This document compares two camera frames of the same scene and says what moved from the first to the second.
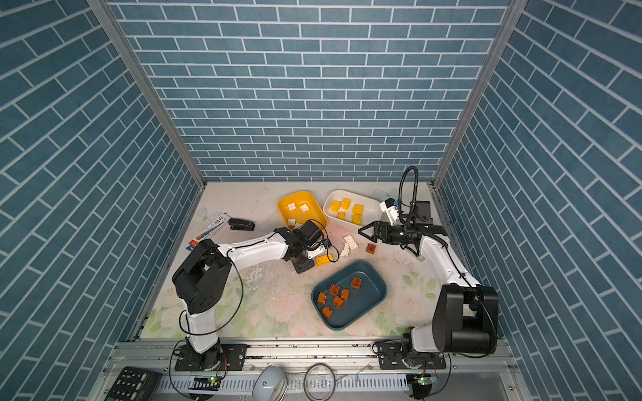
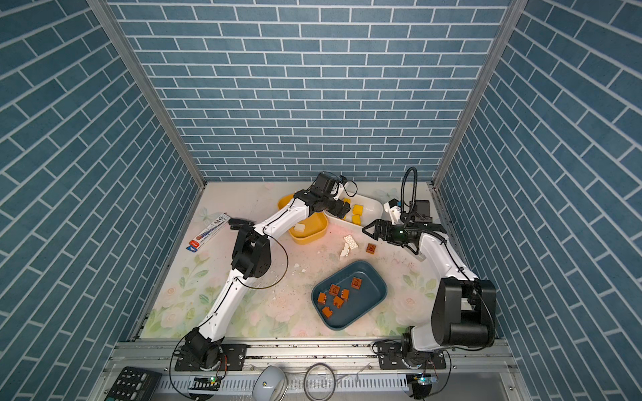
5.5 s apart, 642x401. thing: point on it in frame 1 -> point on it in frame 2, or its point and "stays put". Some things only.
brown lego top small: (356, 283) stays put
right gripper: (379, 226) stays put
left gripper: (308, 265) -> (343, 208)
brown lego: (327, 312) stays put
